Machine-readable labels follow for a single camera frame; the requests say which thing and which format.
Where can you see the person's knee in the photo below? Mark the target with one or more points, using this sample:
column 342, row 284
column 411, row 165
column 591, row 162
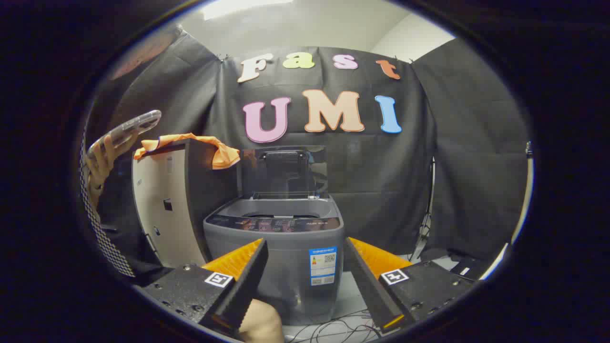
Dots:
column 261, row 324

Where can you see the grey washing machine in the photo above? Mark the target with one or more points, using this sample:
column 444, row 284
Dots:
column 290, row 271

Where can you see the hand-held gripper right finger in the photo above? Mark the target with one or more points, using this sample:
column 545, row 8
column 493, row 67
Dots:
column 367, row 281

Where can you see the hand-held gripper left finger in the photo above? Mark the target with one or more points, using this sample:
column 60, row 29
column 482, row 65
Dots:
column 248, row 281

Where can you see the dark cabinet with cream door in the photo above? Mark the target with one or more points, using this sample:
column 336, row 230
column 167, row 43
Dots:
column 164, row 209

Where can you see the orange cloth garment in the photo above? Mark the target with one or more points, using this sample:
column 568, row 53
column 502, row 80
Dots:
column 224, row 155

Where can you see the checkered sleeve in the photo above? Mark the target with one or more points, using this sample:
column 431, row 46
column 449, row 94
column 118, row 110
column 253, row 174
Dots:
column 107, row 243

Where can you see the black floor box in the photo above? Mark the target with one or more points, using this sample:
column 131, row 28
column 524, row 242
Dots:
column 464, row 267

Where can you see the black backdrop cloth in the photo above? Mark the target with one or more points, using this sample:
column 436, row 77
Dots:
column 376, row 166

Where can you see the smartphone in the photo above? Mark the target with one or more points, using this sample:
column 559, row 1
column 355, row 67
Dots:
column 126, row 131

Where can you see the black light stand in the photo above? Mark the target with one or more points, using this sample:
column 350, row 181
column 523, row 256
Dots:
column 426, row 214

